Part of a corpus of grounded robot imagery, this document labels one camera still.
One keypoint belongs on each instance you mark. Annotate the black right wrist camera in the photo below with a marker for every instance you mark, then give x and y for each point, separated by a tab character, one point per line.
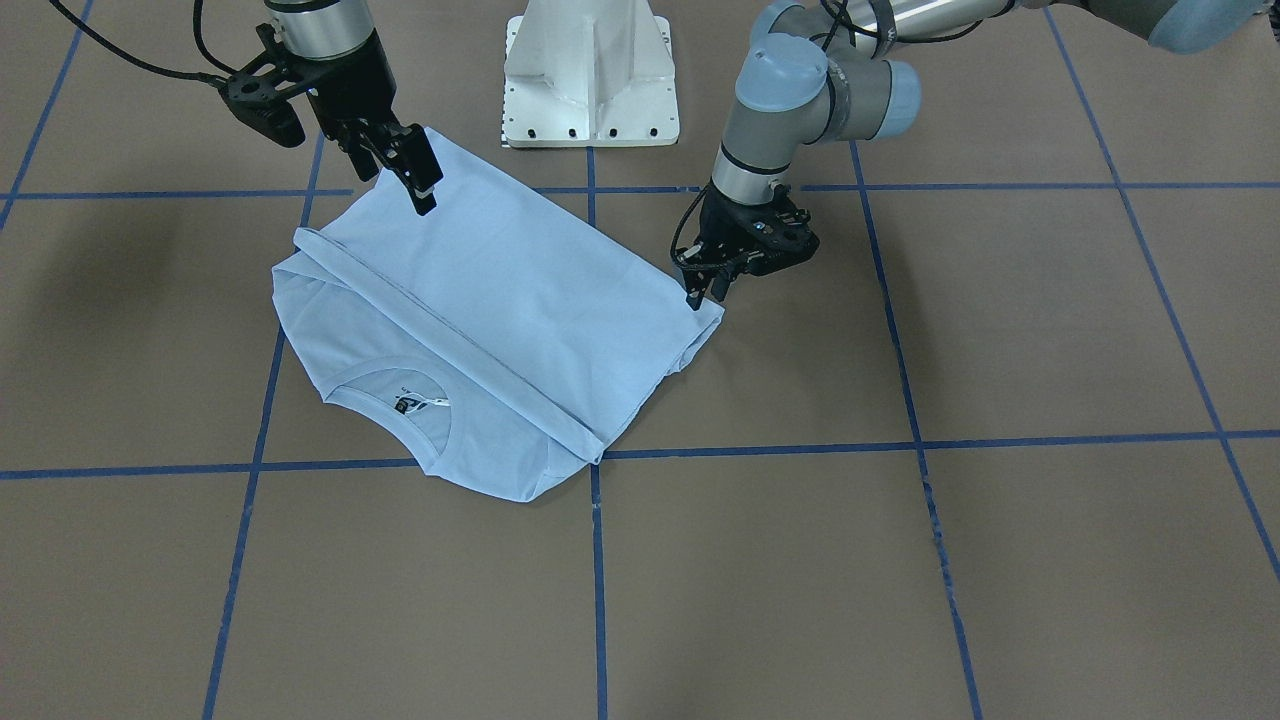
259	94

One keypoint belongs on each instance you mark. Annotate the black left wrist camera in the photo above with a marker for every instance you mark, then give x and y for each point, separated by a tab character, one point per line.
780	232

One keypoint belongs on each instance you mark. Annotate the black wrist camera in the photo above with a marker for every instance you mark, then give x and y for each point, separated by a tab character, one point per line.
259	94
780	232

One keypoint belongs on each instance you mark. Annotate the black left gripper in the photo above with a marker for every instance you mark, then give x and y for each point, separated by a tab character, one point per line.
716	224

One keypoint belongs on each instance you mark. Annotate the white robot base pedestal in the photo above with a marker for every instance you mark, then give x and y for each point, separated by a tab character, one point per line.
589	74

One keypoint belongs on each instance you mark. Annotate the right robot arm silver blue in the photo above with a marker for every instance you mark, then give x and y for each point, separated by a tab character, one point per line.
335	53

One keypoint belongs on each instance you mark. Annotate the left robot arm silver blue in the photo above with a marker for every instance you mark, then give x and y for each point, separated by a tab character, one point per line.
813	74

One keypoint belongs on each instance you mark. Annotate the light blue t-shirt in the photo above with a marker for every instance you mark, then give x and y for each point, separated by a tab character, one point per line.
504	342

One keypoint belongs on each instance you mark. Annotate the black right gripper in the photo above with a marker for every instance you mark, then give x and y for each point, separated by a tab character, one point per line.
349	86

